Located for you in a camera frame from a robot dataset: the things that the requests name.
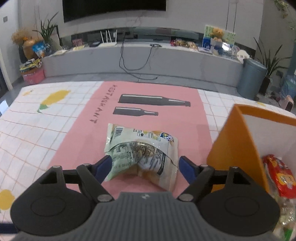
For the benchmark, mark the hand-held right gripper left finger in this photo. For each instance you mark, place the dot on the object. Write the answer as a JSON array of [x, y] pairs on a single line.
[[104, 168]]

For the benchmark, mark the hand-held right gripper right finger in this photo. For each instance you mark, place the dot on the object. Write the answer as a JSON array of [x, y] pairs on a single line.
[[186, 170]]

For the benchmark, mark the pale green chips bag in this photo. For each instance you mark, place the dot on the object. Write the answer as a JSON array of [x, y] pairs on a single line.
[[138, 150]]

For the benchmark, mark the orange cardboard box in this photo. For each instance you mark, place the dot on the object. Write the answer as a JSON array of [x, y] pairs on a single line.
[[231, 143]]

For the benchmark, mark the red snack packet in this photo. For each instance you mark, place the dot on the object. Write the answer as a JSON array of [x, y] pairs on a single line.
[[282, 176]]

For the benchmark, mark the clear packet of brown snacks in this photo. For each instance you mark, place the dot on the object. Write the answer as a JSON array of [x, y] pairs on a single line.
[[288, 210]]

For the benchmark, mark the pile of snacks on console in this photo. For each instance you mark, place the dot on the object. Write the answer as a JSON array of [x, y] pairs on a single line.
[[185, 44]]

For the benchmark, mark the pink bottle print mat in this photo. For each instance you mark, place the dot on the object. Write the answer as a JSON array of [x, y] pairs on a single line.
[[92, 134]]

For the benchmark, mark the lemon print checked tablecloth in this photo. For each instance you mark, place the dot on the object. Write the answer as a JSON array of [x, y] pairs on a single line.
[[34, 139]]

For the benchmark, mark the grey television console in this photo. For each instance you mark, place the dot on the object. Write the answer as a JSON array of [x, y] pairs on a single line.
[[185, 67]]

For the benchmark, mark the grey trash bin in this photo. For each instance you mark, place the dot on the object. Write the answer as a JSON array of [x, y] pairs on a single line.
[[251, 78]]

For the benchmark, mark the pink plastic basket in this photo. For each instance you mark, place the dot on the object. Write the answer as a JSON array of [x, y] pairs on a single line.
[[34, 77]]

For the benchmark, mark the small pink heater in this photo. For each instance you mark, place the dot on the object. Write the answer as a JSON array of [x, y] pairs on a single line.
[[287, 103]]

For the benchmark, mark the white router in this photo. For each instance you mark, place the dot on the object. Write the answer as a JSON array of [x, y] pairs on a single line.
[[107, 44]]

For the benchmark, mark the flat black box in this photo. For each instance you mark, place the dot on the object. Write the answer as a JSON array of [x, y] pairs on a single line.
[[94, 44]]

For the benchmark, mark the yellow papers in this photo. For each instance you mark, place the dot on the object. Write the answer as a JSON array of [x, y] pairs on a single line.
[[60, 52]]

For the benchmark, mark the pile of packets on basket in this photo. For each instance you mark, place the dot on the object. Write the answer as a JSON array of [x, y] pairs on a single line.
[[31, 65]]

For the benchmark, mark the white round container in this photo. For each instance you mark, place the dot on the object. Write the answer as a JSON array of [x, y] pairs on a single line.
[[242, 55]]

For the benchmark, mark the small pink card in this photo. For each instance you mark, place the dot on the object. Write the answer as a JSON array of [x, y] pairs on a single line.
[[77, 42]]

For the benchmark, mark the blue water jug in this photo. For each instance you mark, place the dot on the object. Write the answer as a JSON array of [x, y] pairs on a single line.
[[289, 87]]

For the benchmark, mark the long-leaf plant in black pot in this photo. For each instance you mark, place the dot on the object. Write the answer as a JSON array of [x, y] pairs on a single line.
[[269, 64]]

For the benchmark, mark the blue snack bag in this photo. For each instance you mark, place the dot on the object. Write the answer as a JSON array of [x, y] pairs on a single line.
[[40, 49]]

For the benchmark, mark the brown teddy bear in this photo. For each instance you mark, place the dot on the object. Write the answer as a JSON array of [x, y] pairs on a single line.
[[217, 34]]

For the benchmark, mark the gold vase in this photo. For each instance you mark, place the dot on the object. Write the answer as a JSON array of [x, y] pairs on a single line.
[[30, 49]]

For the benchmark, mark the long-leaf plant beside vase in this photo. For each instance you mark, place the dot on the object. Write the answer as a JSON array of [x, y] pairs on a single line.
[[46, 32]]

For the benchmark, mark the dried flower bunch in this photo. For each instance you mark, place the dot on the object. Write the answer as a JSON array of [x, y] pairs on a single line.
[[20, 36]]

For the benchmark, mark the trailing vine plant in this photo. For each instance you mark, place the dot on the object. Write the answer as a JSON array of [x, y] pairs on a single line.
[[283, 9]]

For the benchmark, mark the black wall television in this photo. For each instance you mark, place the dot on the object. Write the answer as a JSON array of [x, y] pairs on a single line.
[[115, 9]]

